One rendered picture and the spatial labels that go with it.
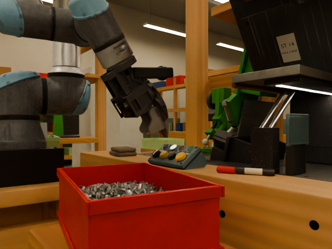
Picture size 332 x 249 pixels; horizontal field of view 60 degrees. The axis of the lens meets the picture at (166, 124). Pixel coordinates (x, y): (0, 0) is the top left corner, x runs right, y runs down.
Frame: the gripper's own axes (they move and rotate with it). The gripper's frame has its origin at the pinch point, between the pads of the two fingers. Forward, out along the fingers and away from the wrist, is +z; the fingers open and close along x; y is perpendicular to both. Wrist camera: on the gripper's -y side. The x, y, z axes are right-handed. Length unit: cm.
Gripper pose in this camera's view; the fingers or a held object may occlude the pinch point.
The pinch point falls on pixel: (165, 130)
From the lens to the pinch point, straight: 72.4
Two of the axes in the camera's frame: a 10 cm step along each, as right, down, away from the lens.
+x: 6.3, 0.0, -7.7
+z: 4.4, 8.2, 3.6
